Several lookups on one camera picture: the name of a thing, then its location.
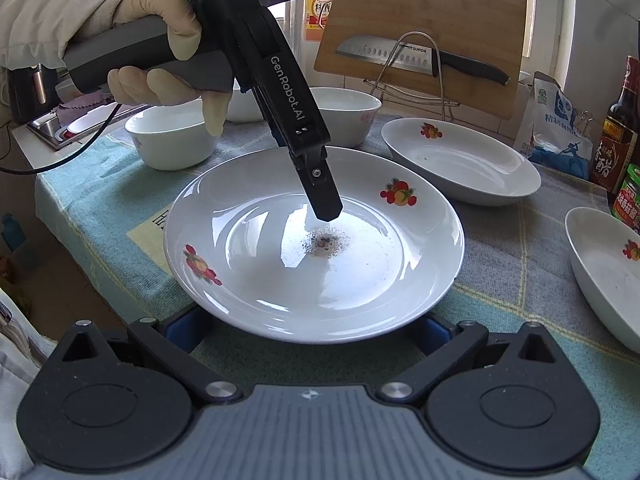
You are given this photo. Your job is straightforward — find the person's left hand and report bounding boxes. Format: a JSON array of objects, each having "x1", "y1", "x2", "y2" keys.
[{"x1": 107, "y1": 0, "x2": 232, "y2": 136}]

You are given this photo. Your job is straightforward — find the metal wire rack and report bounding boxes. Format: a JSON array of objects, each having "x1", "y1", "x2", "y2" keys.
[{"x1": 364, "y1": 31, "x2": 461, "y2": 108}]

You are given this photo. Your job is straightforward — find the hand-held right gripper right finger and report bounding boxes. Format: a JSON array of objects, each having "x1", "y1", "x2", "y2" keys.
[{"x1": 379, "y1": 314, "x2": 568, "y2": 405}]

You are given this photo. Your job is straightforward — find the black-handled santoku knife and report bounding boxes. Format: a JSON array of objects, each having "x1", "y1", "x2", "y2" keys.
[{"x1": 335, "y1": 35, "x2": 511, "y2": 87}]

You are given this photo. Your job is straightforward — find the black appliance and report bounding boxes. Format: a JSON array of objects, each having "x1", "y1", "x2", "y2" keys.
[{"x1": 7, "y1": 62, "x2": 61, "y2": 126}]

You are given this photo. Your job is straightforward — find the white and red utensil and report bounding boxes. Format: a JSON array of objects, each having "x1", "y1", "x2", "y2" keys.
[{"x1": 60, "y1": 107, "x2": 128, "y2": 142}]

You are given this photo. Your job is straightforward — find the pink rag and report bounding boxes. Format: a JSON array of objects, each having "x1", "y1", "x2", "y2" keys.
[{"x1": 56, "y1": 96, "x2": 115, "y2": 117}]

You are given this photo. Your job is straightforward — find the blue plastic container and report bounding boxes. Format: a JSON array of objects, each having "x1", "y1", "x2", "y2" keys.
[{"x1": 0, "y1": 212, "x2": 26, "y2": 252}]

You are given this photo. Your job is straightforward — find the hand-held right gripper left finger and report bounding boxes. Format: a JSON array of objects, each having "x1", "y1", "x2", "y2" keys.
[{"x1": 55, "y1": 305, "x2": 240, "y2": 407}]

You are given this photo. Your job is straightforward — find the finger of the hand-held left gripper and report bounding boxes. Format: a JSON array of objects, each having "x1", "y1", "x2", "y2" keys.
[{"x1": 287, "y1": 144, "x2": 344, "y2": 221}]

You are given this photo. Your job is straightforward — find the white pink-flower bowl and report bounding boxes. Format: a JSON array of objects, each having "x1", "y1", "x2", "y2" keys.
[{"x1": 309, "y1": 87, "x2": 382, "y2": 148}]

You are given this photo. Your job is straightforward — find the dark vinegar bottle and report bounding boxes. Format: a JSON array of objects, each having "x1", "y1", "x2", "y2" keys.
[{"x1": 589, "y1": 56, "x2": 640, "y2": 196}]

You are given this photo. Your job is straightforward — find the orange cooking wine bottle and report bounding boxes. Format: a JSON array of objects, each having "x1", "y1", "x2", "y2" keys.
[{"x1": 304, "y1": 0, "x2": 346, "y2": 43}]

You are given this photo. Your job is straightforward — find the window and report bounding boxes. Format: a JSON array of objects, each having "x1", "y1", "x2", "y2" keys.
[{"x1": 510, "y1": 0, "x2": 581, "y2": 71}]

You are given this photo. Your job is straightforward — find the person's white garment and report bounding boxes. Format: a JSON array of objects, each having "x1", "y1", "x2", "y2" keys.
[{"x1": 0, "y1": 285, "x2": 57, "y2": 480}]

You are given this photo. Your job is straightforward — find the bamboo cutting board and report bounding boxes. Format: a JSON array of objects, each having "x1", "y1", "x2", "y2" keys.
[{"x1": 313, "y1": 0, "x2": 528, "y2": 121}]

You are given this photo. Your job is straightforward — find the person's left forearm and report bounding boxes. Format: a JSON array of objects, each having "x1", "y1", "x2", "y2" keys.
[{"x1": 0, "y1": 0, "x2": 151, "y2": 70}]

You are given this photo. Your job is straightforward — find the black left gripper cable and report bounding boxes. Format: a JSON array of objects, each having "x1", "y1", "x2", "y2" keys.
[{"x1": 0, "y1": 102, "x2": 123, "y2": 176}]

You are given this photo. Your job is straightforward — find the green-lid sauce jar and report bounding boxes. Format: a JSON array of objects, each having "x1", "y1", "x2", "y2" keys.
[{"x1": 612, "y1": 162, "x2": 640, "y2": 235}]

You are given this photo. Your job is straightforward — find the white and blue salt bag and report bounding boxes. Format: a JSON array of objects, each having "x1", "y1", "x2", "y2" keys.
[{"x1": 512, "y1": 71, "x2": 596, "y2": 181}]

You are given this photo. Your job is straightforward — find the blue grey checkered cloth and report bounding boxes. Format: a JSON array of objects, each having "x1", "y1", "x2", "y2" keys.
[{"x1": 35, "y1": 112, "x2": 640, "y2": 411}]

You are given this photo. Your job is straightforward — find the stainless steel tray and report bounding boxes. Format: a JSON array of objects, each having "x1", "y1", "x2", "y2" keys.
[{"x1": 26, "y1": 102, "x2": 138, "y2": 151}]

